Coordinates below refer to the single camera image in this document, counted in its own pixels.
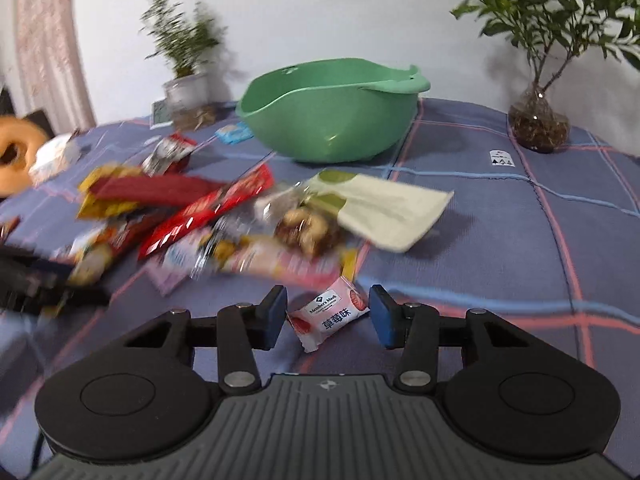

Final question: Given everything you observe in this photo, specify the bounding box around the small-leaved potted plant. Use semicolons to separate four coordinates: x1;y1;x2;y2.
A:
139;0;226;131

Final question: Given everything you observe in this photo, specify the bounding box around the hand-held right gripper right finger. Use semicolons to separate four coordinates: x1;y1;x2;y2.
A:
369;284;538;395

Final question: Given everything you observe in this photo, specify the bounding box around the orange snack packet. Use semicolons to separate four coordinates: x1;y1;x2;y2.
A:
67;210;163;286

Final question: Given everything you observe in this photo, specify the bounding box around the red and white snack packet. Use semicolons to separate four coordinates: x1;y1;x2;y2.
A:
141;132;198;176

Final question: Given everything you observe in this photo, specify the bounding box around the small blue snack packet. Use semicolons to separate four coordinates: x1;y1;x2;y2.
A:
215;122;254;146

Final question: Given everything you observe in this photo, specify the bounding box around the blue checked tablecloth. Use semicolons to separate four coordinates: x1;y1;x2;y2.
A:
0;97;640;480

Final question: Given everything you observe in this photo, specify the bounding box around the orange ring cushion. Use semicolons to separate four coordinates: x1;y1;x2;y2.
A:
0;115;43;198

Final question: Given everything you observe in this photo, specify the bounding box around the pink patterned curtain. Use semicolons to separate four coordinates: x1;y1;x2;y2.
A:
0;0;96;131

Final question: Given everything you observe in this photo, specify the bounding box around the long red snack packet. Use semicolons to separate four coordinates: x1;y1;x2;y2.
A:
137;164;275;261

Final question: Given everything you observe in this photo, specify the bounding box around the leafy plant in glass vase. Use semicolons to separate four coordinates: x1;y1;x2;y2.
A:
450;0;640;153

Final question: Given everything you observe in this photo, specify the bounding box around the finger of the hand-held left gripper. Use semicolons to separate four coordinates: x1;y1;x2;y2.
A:
0;280;111;317
0;244;76;286

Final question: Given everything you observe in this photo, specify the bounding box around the dark red snack box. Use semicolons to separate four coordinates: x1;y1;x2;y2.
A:
90;172;226;208

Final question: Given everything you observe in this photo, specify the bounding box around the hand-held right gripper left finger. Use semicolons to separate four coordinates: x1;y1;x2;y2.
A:
120;285;289;396

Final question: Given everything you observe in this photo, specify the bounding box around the pale pink snack packet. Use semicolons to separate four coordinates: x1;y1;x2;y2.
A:
200;234;358;291

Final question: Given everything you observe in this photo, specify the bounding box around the cream and green snack packet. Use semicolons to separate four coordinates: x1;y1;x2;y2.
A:
305;170;455;253

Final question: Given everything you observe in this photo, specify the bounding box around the green plastic bowl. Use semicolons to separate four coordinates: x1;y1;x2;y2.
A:
236;58;432;163

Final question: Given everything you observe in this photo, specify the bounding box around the yellow snack packet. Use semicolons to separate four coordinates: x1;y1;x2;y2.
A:
76;162;146;221

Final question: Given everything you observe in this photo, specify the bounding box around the white tissue box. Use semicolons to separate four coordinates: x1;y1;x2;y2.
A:
27;132;83;186

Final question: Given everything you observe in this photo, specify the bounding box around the small white desk clock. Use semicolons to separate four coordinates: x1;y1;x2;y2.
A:
151;100;173;128

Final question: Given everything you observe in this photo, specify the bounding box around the small pink strawberry snack packet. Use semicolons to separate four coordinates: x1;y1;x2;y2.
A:
287;276;371;353

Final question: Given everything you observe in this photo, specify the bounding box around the clear nut snack packet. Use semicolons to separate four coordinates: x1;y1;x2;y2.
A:
255;185;351;261

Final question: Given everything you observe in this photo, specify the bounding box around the dark chair back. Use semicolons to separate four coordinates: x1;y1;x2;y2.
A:
0;87;51;136

